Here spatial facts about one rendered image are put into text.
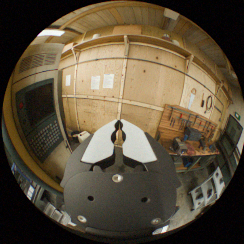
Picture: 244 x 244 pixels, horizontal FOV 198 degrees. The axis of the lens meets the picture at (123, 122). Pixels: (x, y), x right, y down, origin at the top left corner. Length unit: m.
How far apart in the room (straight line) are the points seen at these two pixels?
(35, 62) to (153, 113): 1.94
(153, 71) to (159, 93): 0.43
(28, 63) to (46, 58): 0.21
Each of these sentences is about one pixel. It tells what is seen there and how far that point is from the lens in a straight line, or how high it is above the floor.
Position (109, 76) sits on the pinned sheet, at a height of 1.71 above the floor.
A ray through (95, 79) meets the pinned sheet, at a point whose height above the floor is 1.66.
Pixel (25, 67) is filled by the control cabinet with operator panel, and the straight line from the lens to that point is 0.81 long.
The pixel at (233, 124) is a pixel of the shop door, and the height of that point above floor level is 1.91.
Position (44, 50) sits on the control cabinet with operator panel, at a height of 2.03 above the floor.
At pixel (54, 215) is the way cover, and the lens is 1.25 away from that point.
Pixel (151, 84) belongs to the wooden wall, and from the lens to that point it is 1.55.
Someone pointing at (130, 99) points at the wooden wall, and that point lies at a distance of 1.58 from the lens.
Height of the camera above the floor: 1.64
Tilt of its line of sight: 29 degrees down
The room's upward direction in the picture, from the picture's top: 8 degrees clockwise
